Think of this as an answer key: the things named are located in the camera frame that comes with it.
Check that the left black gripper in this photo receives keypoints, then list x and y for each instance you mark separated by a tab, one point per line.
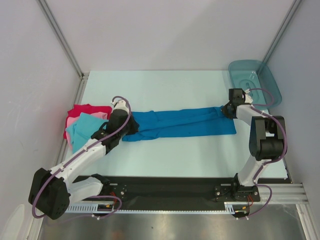
135	126

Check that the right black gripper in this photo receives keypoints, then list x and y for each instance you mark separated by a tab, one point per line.
227	111

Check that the blue t shirt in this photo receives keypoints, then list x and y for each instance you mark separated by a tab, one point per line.
195	122

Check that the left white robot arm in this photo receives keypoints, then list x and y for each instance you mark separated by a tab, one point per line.
53	190

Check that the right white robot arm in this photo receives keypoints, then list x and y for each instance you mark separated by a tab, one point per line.
267	145

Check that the teal transparent plastic bin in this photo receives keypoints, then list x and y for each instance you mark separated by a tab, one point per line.
256	76

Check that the folded cyan t shirt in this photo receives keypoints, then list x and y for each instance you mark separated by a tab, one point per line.
77	135

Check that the folded red t shirt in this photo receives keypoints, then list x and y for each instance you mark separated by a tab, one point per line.
88	109

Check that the folded pink t shirt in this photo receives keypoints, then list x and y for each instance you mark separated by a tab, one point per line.
93	119

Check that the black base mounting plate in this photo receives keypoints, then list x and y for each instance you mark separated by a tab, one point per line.
177	193

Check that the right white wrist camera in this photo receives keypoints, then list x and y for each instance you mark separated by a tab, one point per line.
248	97

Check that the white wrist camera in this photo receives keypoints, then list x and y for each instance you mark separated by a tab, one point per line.
120	105
248	97

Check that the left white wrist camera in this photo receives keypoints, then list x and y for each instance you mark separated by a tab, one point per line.
120	105

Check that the light blue cable duct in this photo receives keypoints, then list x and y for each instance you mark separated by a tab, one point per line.
83	208

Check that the aluminium front frame rail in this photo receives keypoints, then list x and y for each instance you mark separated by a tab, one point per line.
283	194

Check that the right aluminium corner post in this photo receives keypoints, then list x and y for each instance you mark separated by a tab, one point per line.
293	9

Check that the aluminium corner post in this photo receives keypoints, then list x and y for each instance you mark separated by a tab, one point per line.
293	9
55	27

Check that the right light cable duct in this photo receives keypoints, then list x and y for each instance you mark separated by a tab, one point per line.
237	207

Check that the left aluminium corner post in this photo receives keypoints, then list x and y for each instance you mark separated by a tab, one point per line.
55	27

